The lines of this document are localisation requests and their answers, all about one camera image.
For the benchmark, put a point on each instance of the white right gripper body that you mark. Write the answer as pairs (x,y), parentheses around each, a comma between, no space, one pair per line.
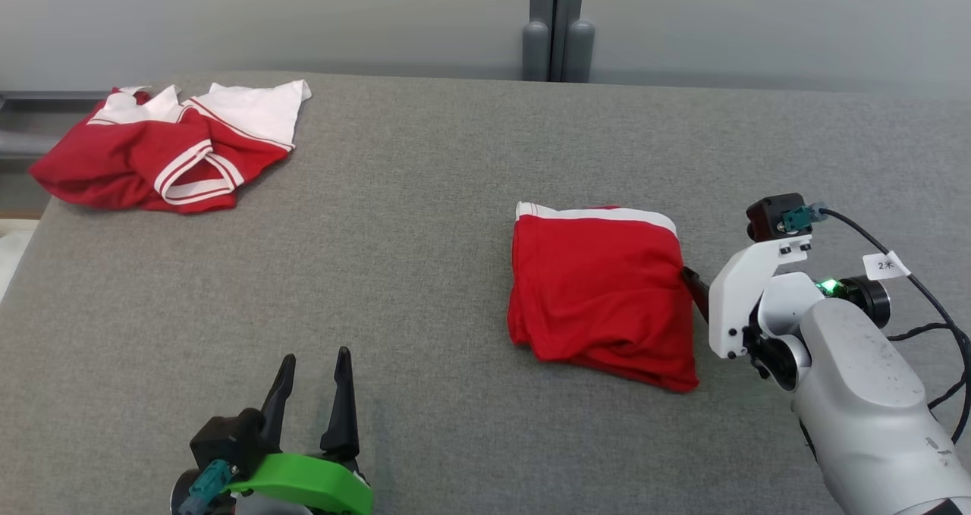
(732,303)

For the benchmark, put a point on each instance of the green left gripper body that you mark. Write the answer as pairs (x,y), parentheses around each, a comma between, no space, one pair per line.
(303,481)

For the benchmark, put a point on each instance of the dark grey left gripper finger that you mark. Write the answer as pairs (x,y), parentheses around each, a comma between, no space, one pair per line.
(278,409)
(341,424)

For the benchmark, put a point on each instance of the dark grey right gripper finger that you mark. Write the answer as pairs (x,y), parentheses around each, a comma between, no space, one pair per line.
(698,293)

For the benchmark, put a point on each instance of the red garment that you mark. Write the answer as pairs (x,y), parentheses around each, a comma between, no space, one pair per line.
(599,295)

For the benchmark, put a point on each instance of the red and white jersey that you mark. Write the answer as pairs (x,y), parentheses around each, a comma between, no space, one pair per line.
(129,158)

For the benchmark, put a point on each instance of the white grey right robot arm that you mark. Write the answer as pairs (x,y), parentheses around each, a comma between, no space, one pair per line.
(857,394)

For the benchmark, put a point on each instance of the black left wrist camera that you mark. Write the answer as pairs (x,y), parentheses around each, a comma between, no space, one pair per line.
(224,439)

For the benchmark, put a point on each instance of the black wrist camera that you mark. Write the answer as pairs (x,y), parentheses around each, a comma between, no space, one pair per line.
(224,439)
(770,215)

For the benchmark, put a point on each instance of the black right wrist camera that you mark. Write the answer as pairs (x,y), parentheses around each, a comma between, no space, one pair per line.
(770,215)

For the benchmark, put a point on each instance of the teal left camera connector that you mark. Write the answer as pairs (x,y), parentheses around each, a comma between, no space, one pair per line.
(206,488)

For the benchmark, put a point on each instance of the teal camera connector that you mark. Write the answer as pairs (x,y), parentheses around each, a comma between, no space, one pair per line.
(206,488)
(798,219)

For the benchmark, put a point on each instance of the teal right camera connector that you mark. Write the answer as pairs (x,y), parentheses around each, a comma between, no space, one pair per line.
(798,219)

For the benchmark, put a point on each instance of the grey cylinder post foot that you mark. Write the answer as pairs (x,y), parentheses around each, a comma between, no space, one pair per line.
(535,52)
(580,52)

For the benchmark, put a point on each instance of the grey metal floor rail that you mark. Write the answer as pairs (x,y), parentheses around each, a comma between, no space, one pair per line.
(45,113)

